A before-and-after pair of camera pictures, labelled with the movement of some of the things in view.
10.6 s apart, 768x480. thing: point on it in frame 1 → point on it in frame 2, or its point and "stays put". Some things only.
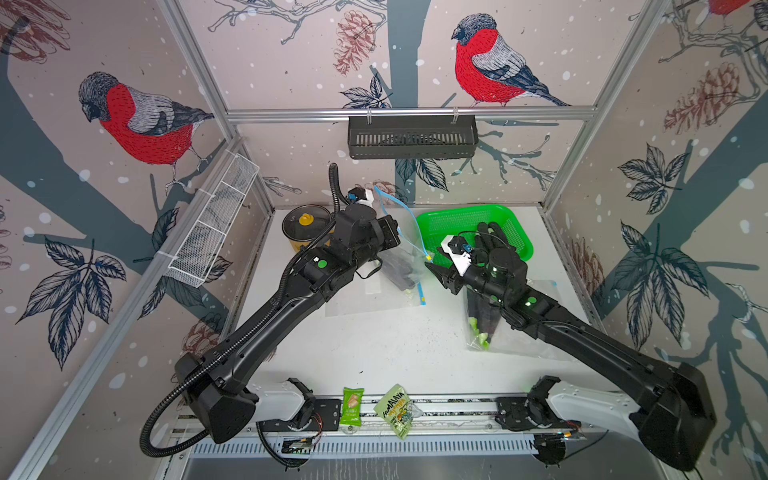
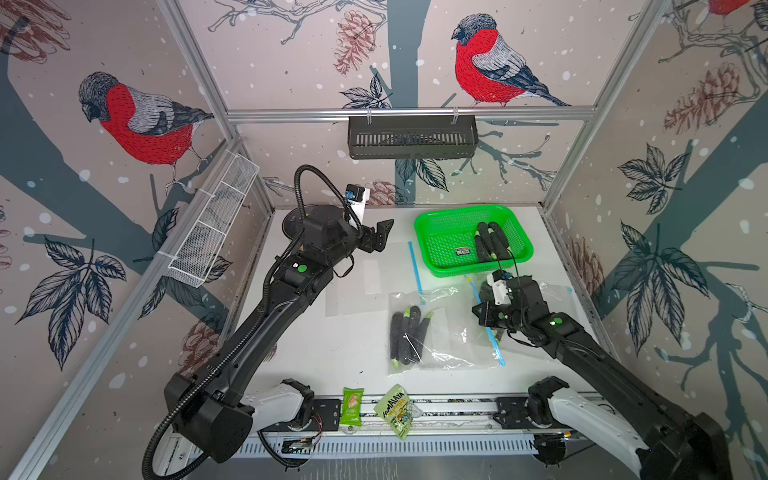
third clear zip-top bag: (377, 292) stays put
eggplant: (404, 267) → (407, 335)
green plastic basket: (434, 226) stays put
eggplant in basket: (490, 236) stays put
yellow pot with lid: (304, 223) stays put
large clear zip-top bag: (406, 263) → (436, 329)
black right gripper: (447, 276) → (486, 316)
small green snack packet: (352, 406) stays put
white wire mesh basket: (198, 248) stays put
